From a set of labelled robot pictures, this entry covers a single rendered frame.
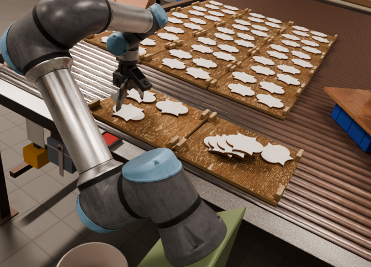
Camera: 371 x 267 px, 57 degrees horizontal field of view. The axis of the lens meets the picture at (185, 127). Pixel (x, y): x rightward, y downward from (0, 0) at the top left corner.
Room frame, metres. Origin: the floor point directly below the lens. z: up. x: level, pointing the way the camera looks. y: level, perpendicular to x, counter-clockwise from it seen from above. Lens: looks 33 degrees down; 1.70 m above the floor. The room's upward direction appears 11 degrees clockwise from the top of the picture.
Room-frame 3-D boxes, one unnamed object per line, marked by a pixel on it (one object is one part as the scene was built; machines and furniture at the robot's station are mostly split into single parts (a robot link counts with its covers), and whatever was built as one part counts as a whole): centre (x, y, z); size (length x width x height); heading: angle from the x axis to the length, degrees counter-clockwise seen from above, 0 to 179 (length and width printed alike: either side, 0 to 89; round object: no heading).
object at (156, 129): (1.25, 0.16, 0.93); 0.41 x 0.35 x 0.02; 67
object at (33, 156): (1.16, 0.63, 0.74); 0.09 x 0.08 x 0.24; 67
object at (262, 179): (1.08, -0.23, 0.93); 0.41 x 0.35 x 0.02; 66
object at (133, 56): (1.21, 0.27, 1.19); 0.08 x 0.08 x 0.05
